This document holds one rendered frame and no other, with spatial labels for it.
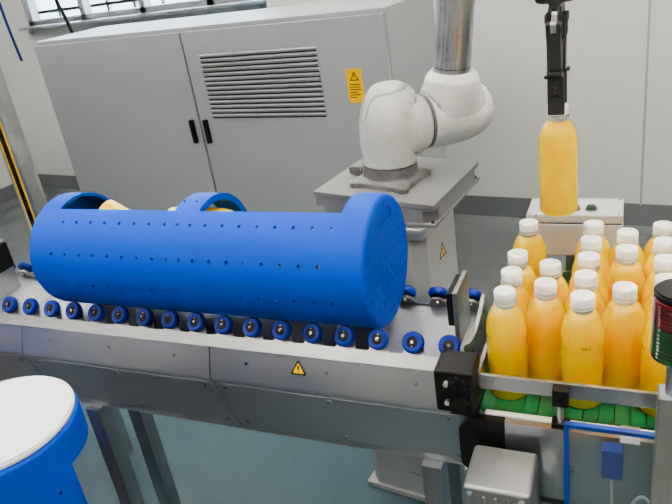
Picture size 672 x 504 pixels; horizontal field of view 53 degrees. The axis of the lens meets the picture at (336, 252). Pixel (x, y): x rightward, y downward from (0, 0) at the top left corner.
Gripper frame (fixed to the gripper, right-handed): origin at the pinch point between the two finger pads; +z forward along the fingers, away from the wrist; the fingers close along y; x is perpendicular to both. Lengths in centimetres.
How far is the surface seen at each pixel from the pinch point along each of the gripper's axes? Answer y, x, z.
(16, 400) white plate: 64, -89, 36
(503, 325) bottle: 29.4, -6.3, 33.3
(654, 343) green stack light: 50, 17, 21
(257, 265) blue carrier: 26, -56, 26
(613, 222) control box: -11.5, 10.1, 31.2
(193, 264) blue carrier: 26, -72, 26
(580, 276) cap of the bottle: 19.8, 5.7, 27.9
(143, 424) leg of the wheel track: 8, -121, 93
